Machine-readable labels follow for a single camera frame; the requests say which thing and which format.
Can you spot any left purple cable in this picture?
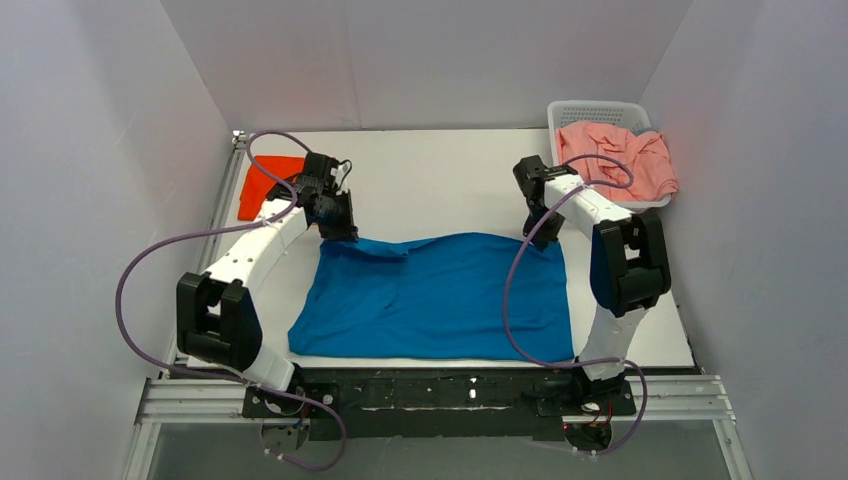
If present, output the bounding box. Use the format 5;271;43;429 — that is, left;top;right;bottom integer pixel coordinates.
115;130;348;472

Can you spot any blue t shirt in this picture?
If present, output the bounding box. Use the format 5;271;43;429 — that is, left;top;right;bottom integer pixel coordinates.
288;233;575;362

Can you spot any white plastic basket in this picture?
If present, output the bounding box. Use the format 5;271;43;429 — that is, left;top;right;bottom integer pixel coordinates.
547;100;676;211

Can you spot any folded orange t shirt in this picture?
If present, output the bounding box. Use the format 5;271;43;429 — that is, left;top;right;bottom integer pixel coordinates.
237;155;304;222

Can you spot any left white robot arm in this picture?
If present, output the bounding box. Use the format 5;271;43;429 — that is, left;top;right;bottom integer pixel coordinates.
176;153;358;391

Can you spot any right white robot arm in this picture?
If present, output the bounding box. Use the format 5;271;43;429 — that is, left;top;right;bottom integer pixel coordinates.
513;156;671;403

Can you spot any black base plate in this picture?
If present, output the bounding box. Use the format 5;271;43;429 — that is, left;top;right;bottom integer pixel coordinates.
242;367;637;441

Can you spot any aluminium frame rail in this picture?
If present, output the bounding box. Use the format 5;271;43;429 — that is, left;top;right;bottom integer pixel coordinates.
135;131;753;480

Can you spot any pink t shirt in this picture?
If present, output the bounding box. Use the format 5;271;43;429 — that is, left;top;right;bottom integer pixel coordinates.
554;121;679;202

